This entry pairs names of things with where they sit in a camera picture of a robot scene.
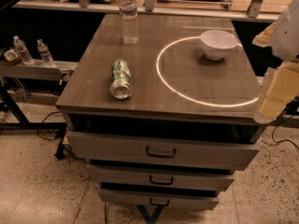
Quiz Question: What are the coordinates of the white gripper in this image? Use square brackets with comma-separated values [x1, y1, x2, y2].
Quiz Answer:
[252, 0, 299, 124]

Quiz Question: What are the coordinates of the clear plastic water bottle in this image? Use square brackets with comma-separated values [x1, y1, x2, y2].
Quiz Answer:
[119, 0, 139, 45]

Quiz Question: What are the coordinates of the small water bottle right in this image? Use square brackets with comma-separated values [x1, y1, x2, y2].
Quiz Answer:
[36, 39, 55, 67]

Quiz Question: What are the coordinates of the small water bottle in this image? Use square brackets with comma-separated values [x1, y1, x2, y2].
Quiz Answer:
[13, 35, 34, 64]
[36, 39, 55, 67]

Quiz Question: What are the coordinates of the small water bottle left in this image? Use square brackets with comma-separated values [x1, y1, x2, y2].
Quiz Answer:
[13, 35, 34, 64]

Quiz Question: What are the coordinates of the white ceramic bowl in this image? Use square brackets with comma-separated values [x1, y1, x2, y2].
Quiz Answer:
[200, 30, 238, 61]

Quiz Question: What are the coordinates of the grey drawer cabinet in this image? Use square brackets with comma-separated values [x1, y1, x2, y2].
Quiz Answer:
[57, 14, 263, 224]

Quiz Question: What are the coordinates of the green soda can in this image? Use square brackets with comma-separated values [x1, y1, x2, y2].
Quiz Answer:
[109, 59, 133, 100]

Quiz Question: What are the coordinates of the top grey drawer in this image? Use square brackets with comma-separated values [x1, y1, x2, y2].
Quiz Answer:
[66, 132, 258, 170]

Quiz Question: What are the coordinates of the grey drawer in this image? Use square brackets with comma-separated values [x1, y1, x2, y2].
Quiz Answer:
[66, 132, 258, 170]
[98, 189, 219, 210]
[87, 164, 234, 191]

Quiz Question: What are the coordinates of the middle grey drawer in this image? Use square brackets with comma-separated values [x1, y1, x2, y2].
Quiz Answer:
[87, 164, 234, 191]

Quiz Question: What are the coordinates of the bottom grey drawer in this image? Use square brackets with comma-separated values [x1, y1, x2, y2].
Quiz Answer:
[98, 189, 219, 210]

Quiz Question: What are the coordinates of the grey side bench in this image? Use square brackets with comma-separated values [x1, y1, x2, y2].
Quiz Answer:
[0, 60, 77, 81]

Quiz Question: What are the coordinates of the small round dish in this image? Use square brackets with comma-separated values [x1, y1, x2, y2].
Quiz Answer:
[4, 49, 20, 63]

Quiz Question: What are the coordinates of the black cable right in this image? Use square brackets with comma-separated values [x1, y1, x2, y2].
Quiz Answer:
[271, 98, 299, 151]

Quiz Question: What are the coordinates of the background metal shelf rail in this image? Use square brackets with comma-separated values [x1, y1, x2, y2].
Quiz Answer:
[15, 0, 292, 22]

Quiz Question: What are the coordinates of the black floor cable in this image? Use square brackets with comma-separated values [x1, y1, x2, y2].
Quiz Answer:
[36, 109, 67, 142]

